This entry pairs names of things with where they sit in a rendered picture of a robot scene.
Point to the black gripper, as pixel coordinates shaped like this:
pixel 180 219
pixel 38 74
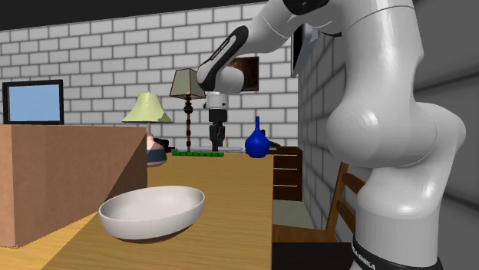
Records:
pixel 217 119

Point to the dark brown chest of drawers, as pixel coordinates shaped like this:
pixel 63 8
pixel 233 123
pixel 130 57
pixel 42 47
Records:
pixel 287 174

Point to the dark brown wall picture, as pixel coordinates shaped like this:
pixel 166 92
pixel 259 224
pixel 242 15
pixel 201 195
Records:
pixel 250 74

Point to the black-framed grey wall picture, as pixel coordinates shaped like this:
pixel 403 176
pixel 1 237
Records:
pixel 299 52

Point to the black-framed blue wall picture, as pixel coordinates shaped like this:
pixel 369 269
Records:
pixel 34 102

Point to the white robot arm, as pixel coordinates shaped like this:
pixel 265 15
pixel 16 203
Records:
pixel 389 112

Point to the lamp with square beige shade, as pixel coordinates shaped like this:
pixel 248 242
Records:
pixel 186 83

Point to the wooden chair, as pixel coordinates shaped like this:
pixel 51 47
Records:
pixel 336 202

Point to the white bowl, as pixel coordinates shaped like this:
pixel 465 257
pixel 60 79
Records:
pixel 149 215

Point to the lamp with round green shade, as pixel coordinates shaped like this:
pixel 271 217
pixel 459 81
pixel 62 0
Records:
pixel 147 108

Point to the black robot stand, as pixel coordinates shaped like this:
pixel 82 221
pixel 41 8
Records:
pixel 310 257

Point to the blue vase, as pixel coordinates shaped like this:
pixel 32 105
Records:
pixel 257 144

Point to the brown cardboard box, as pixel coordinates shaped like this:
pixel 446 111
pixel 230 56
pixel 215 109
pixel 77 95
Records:
pixel 60 175

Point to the green flat bar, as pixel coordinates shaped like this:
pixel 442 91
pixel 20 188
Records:
pixel 196 153

